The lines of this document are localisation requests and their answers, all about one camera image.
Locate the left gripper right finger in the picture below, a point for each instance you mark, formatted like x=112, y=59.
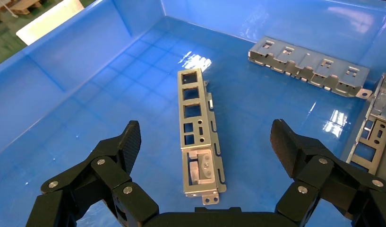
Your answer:
x=330, y=194

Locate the blue plastic bin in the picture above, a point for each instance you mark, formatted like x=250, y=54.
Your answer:
x=86, y=94

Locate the metal bracket with clip cutouts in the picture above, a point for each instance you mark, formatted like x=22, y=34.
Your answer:
x=305, y=61

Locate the metal bracket with white insert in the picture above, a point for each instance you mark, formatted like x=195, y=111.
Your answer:
x=205, y=142

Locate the dark-edged metal bracket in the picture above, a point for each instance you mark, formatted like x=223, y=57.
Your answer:
x=383, y=103

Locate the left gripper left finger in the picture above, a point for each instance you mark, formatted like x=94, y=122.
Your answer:
x=86, y=194

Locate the wooden pallet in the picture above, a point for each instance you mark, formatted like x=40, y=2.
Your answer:
x=20, y=5

